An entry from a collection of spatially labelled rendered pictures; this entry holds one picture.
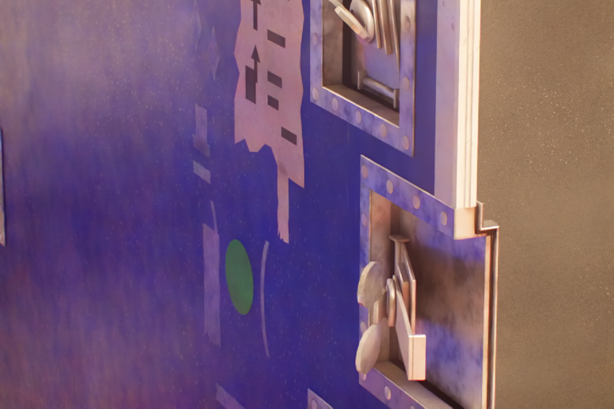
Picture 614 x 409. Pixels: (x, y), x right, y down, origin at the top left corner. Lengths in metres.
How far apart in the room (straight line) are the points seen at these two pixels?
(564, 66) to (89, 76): 0.76
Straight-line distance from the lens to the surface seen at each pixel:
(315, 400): 1.25
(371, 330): 1.11
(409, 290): 1.10
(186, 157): 1.41
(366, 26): 1.13
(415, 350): 1.05
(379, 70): 1.15
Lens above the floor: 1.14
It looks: 16 degrees down
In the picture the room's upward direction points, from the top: straight up
